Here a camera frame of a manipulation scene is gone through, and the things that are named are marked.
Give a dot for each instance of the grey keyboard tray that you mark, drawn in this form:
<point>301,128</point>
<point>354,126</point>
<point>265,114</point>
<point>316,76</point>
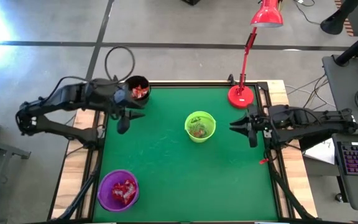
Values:
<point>353,193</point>

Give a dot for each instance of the grey desk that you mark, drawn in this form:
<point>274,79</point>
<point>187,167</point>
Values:
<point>343,93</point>

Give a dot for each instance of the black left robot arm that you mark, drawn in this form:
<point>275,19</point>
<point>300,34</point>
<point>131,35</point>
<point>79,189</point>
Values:
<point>57,96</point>

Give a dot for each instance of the red snack bag right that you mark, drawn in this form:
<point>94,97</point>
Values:
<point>138,91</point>

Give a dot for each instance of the black plastic bucket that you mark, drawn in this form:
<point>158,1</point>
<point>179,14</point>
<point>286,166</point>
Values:
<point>138,80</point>

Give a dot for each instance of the red tag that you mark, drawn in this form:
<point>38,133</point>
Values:
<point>263,161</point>

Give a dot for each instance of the black stand legs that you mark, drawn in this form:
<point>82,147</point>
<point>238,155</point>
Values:
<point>8,151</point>

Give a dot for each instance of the clear red gummy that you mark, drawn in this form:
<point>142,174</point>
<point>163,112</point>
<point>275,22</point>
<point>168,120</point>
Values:
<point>200,133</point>

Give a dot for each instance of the green plastic bucket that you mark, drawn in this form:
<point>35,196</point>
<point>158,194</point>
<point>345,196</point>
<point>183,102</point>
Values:
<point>190,137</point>

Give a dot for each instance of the green table mat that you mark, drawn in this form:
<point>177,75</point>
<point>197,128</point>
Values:
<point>166,168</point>

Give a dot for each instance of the black backlit keyboard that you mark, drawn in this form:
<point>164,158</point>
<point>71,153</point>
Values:
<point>357,158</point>

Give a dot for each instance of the clear green gummy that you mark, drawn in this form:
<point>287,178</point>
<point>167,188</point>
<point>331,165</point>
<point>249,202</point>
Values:
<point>195,126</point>

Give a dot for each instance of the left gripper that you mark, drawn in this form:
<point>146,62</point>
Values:
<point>123,124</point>

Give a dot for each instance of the black desk leg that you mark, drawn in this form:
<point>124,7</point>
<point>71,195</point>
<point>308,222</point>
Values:
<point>315,143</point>

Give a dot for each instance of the black stand foot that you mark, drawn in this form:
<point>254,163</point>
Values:
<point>334,21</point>

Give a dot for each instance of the black aluminium table frame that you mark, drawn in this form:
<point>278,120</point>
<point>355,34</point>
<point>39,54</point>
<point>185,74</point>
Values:
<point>197,84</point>

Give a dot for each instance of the white paper sheet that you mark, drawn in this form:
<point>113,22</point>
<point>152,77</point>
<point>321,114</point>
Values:
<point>320,154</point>

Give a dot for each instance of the black floor box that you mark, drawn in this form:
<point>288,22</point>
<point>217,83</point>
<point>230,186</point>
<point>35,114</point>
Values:
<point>191,1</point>

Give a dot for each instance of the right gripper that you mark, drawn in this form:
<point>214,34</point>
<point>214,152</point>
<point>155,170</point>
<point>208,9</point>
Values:
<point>261,123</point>

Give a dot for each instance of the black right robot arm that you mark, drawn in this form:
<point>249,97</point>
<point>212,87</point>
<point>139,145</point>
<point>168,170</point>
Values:
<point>322,121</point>

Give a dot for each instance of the red desk lamp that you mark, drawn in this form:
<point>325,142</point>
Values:
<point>267,14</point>

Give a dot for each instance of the purple plastic bucket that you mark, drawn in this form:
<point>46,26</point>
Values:
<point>104,193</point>

